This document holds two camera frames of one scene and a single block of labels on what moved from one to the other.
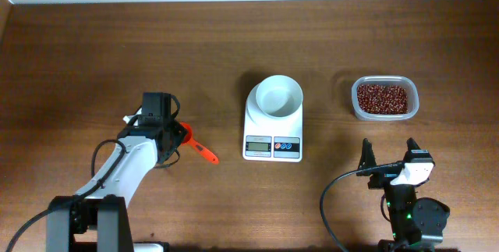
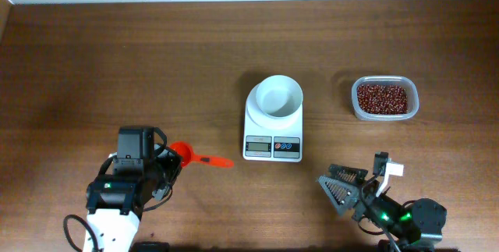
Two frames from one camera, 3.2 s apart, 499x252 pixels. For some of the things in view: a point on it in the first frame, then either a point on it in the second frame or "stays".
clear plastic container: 384,97 stays
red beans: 382,99 stays
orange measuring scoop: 189,140 -> 188,157
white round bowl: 279,97 stays
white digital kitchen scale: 267,138 stays
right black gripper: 382,179 -> 359,197
